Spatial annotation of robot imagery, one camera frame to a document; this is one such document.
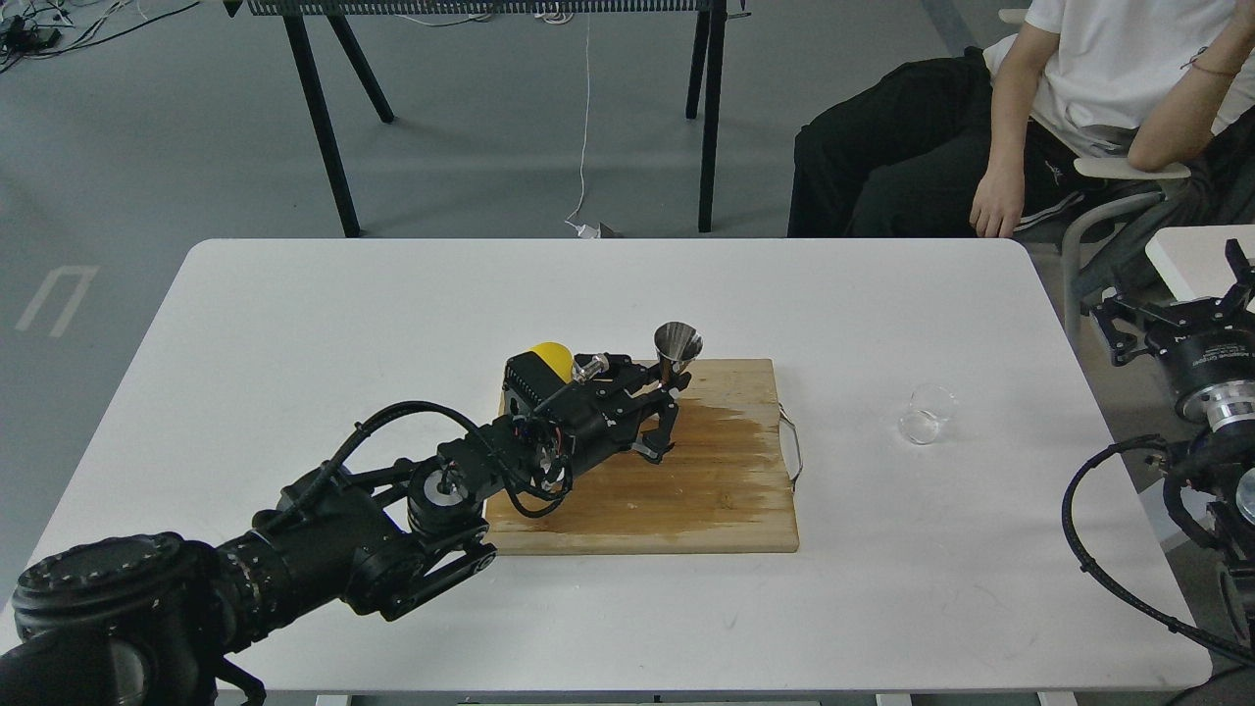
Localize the white cable on floor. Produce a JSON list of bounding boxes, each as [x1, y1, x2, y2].
[[563, 10, 601, 240]]

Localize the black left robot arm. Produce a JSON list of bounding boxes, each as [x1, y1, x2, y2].
[[3, 350, 692, 705]]

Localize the black metal table frame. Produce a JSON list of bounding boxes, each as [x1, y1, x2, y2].
[[223, 1, 749, 238]]

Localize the steel double jigger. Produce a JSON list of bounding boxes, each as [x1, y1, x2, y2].
[[653, 321, 704, 387]]

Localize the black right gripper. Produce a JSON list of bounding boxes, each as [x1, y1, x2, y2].
[[1091, 238, 1254, 436]]

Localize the seated person white shirt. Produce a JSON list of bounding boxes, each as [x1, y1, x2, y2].
[[787, 1, 1254, 238]]

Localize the clear glass cup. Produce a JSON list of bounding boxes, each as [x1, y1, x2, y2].
[[897, 382, 958, 446]]

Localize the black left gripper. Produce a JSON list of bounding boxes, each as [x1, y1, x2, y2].
[[502, 354, 693, 488]]

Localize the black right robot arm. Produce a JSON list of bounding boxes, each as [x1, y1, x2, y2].
[[1060, 238, 1254, 666]]

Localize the black cables on floor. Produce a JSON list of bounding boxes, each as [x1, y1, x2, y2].
[[0, 0, 202, 71]]

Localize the wooden cutting board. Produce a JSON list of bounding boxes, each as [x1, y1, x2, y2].
[[484, 359, 801, 557]]

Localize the person right hand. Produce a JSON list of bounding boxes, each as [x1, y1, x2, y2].
[[970, 158, 1027, 238]]

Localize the yellow lemon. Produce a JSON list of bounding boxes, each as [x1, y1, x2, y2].
[[528, 341, 575, 384]]

